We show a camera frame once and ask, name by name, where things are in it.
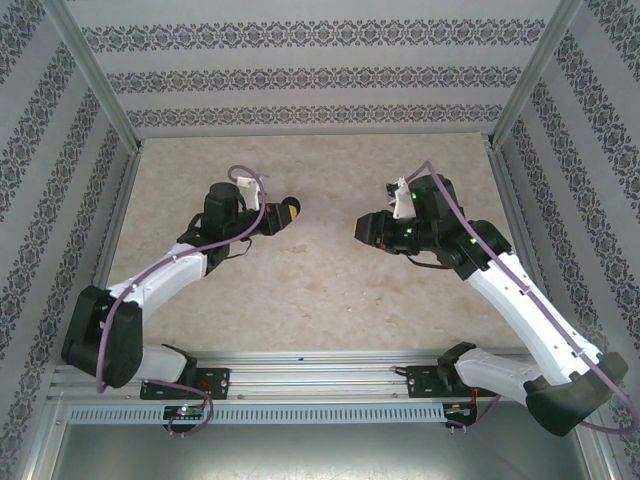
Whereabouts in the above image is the slotted grey cable duct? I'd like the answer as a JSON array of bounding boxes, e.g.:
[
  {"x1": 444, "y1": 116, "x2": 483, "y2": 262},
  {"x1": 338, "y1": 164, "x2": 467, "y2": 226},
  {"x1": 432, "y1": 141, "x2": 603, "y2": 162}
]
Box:
[{"x1": 67, "y1": 403, "x2": 446, "y2": 425}]

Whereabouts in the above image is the aluminium frame post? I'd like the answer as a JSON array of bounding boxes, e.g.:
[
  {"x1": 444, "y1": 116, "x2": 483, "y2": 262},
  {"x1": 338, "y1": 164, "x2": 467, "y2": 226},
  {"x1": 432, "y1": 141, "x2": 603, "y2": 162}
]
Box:
[
  {"x1": 491, "y1": 0, "x2": 585, "y2": 151},
  {"x1": 47, "y1": 0, "x2": 146, "y2": 154}
]

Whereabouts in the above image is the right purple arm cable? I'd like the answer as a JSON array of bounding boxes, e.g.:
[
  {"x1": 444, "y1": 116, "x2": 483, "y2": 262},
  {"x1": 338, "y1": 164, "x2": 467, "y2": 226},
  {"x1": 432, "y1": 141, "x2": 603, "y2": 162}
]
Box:
[{"x1": 402, "y1": 160, "x2": 639, "y2": 434}]

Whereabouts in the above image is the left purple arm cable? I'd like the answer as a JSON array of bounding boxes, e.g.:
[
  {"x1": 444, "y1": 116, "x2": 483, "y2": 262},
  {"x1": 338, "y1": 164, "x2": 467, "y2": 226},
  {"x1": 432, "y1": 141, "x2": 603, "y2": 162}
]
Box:
[{"x1": 94, "y1": 165, "x2": 266, "y2": 436}]

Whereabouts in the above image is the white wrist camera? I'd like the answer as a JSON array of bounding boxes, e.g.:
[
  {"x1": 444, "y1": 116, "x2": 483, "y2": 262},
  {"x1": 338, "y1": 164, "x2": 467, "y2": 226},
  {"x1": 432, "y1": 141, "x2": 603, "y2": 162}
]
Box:
[
  {"x1": 234, "y1": 174, "x2": 270, "y2": 211},
  {"x1": 385, "y1": 176, "x2": 417, "y2": 220}
]

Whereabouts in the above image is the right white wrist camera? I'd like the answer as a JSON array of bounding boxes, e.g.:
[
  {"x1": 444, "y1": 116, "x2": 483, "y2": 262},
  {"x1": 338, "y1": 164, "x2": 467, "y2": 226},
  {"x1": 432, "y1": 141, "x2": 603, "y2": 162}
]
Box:
[{"x1": 385, "y1": 176, "x2": 417, "y2": 220}]

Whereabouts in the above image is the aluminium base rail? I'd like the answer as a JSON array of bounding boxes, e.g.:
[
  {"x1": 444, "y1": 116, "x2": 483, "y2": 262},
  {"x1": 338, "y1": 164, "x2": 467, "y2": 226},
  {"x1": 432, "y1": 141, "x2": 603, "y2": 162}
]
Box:
[{"x1": 47, "y1": 349, "x2": 586, "y2": 401}]

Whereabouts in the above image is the aluminium side rail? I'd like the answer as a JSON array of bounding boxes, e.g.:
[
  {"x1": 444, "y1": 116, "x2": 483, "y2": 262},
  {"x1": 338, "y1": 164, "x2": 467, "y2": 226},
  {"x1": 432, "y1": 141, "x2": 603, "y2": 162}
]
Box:
[
  {"x1": 67, "y1": 147, "x2": 146, "y2": 364},
  {"x1": 491, "y1": 147, "x2": 571, "y2": 361}
]

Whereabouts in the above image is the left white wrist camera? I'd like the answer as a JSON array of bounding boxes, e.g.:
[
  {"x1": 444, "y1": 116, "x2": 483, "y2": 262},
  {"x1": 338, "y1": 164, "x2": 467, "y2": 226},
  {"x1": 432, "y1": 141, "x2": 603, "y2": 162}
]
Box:
[{"x1": 234, "y1": 174, "x2": 270, "y2": 211}]

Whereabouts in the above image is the grey metal sheet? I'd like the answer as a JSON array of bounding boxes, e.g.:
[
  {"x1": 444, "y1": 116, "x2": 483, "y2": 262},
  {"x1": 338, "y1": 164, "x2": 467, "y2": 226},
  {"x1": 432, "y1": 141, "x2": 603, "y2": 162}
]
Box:
[{"x1": 49, "y1": 423, "x2": 609, "y2": 480}]

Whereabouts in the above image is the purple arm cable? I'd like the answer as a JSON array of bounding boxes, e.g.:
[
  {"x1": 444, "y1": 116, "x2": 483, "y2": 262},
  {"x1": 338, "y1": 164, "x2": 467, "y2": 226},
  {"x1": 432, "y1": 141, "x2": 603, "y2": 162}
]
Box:
[
  {"x1": 402, "y1": 160, "x2": 639, "y2": 434},
  {"x1": 94, "y1": 165, "x2": 266, "y2": 436}
]

